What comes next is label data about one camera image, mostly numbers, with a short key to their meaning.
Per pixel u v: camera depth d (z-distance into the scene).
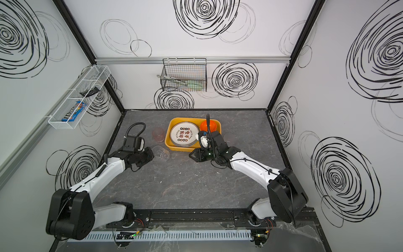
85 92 0.79
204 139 0.74
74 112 0.68
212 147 0.64
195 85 0.87
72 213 0.40
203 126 1.02
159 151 0.90
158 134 1.01
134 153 0.66
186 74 1.24
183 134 1.02
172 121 1.05
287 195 0.42
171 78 0.85
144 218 0.76
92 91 0.80
